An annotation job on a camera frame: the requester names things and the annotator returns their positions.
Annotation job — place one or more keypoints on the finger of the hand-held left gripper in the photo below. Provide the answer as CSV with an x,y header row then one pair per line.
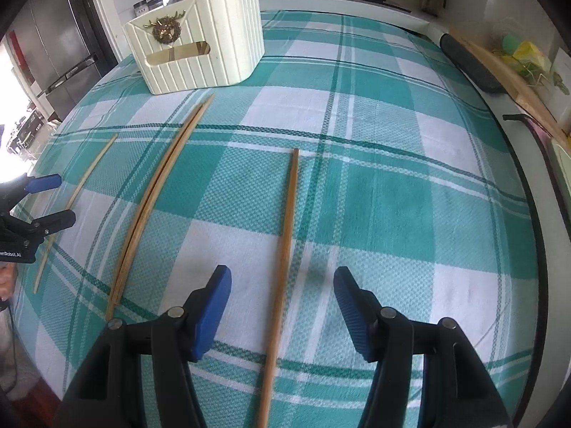
x,y
44,183
53,220

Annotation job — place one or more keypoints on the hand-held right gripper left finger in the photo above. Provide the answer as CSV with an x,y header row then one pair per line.
x,y
214,312

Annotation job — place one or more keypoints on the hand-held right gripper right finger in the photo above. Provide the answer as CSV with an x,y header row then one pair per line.
x,y
352,316

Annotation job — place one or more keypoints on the wooden chopstick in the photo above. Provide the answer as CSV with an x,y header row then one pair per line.
x,y
76,196
151,196
281,276
166,174

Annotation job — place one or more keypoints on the cream ribbed storage box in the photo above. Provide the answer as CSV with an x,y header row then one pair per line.
x,y
200,49

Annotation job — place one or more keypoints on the person's left hand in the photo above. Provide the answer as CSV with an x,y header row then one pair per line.
x,y
6,281

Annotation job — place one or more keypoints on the green checked tablecloth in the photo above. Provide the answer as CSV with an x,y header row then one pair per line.
x,y
379,187

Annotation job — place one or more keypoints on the grey refrigerator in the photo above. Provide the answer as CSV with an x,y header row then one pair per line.
x,y
49,40

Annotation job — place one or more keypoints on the white label spice jar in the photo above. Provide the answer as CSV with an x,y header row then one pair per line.
x,y
141,7

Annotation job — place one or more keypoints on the clear spice jar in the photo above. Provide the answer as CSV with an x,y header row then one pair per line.
x,y
156,2

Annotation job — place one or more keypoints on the black padded chair back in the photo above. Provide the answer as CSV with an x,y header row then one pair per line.
x,y
473,63

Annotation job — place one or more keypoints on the wooden cutting board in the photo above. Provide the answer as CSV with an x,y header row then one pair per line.
x,y
513,81

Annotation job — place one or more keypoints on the white printed package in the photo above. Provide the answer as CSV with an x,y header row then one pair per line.
x,y
561,89

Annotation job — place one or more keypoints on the plastic bag of sponges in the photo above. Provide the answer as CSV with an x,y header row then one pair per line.
x,y
522,53

